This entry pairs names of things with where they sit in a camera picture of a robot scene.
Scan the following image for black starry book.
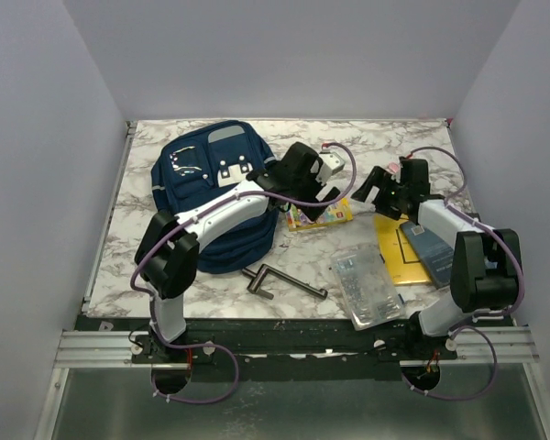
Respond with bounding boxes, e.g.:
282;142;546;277
451;277;501;296

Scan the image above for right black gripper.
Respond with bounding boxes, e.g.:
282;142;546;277
352;166;409;221

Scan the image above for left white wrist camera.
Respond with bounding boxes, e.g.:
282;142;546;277
315;151;346;184

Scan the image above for clear plastic pencil case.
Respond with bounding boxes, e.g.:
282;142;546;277
331;246;405;331

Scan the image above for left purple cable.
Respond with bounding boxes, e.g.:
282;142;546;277
130;141;361;404

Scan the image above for dark blue book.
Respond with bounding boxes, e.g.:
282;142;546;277
400;221;454;289

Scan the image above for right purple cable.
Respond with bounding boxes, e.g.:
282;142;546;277
401;146;528;402

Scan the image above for aluminium rail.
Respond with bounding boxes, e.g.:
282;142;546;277
55;326;540;369

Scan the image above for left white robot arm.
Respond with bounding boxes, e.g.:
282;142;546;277
130;142;354;362

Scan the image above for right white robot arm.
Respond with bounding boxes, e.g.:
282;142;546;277
352;157;525;359

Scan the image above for navy blue student backpack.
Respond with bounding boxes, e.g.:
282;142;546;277
150;120;279;274

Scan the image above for yellow crayon box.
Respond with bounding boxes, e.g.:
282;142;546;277
286;198;353;232

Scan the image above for pink eraser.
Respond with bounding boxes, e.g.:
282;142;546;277
388;162;401;175

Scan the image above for purple cable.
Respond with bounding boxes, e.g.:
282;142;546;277
130;141;361;404
401;146;528;402

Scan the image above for yellow notebook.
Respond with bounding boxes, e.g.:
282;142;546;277
373;214;431;286

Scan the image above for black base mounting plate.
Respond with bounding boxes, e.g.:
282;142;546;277
72;318;519;384

